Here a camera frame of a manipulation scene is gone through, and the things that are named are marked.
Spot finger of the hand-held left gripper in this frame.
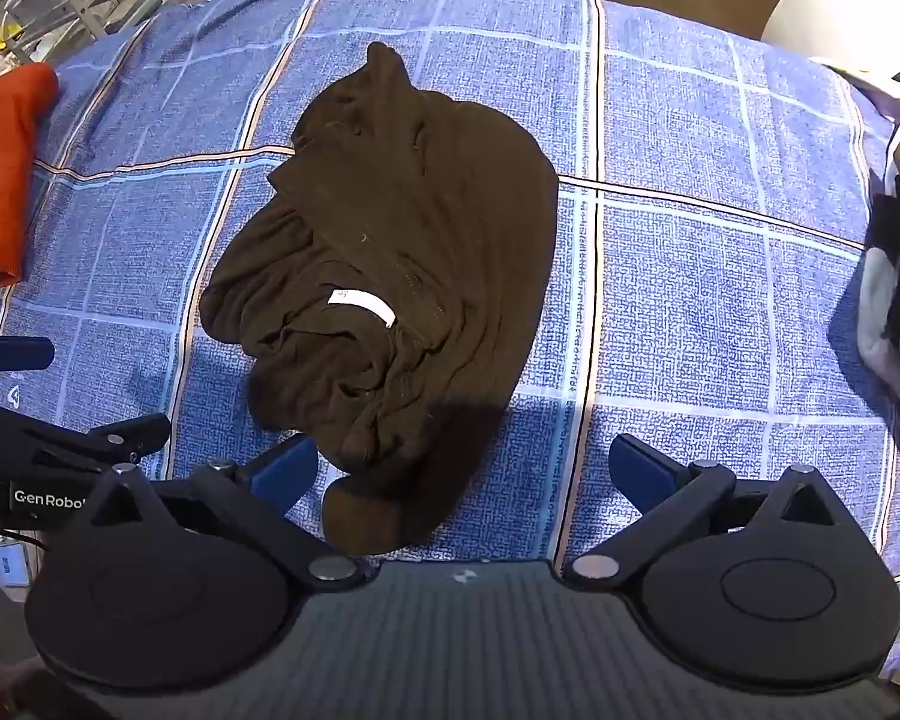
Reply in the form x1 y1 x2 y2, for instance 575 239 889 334
0 330 56 377
0 402 173 479

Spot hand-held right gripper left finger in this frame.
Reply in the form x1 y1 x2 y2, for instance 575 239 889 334
86 433 365 592

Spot blue plaid bedsheet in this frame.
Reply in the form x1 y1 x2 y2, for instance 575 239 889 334
0 0 900 680

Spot dark brown shirt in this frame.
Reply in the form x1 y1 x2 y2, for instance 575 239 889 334
199 41 561 557

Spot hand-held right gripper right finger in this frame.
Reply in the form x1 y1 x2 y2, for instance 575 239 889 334
562 433 841 587

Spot white printed bag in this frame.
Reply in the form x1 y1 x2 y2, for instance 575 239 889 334
760 0 900 100

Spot orange cloth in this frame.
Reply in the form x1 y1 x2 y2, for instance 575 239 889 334
0 62 61 299

